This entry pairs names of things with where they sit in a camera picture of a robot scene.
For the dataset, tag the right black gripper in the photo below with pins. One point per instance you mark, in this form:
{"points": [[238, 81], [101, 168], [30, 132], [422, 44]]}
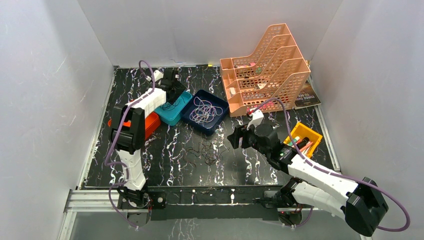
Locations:
{"points": [[240, 131]]}

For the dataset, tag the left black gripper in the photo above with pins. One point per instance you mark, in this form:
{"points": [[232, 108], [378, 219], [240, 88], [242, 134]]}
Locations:
{"points": [[174, 87]]}

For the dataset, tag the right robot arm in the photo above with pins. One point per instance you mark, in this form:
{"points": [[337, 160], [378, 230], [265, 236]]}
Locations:
{"points": [[361, 205]]}

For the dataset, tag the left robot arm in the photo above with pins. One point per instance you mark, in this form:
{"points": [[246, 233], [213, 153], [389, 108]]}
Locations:
{"points": [[128, 133]]}

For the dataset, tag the teal square tray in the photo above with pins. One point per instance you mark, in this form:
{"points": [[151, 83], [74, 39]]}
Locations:
{"points": [[169, 113]]}

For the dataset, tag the navy square tray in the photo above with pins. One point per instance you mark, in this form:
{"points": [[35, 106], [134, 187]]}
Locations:
{"points": [[205, 112]]}

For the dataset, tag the red square tray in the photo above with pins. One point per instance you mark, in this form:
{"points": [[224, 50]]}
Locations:
{"points": [[152, 122]]}

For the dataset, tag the yellow bin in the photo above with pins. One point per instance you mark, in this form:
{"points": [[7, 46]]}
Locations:
{"points": [[300, 132]]}

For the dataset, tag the markers in yellow bin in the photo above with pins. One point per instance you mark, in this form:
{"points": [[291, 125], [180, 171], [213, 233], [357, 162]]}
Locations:
{"points": [[299, 143]]}

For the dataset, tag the dark book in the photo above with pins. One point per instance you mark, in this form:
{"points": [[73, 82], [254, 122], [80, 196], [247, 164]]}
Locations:
{"points": [[307, 97]]}

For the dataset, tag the peach plastic file organizer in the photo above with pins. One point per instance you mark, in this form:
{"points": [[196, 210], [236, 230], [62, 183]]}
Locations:
{"points": [[272, 75]]}

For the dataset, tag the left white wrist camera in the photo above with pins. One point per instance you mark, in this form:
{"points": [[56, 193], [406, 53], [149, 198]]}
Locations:
{"points": [[158, 76]]}

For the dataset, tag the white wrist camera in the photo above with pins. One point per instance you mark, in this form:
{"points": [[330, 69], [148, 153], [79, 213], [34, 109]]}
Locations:
{"points": [[158, 76], [256, 118]]}

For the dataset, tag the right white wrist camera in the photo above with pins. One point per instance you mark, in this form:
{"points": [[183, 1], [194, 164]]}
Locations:
{"points": [[256, 118]]}

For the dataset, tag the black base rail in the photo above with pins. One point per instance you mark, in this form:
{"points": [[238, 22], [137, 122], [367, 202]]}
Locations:
{"points": [[218, 202]]}

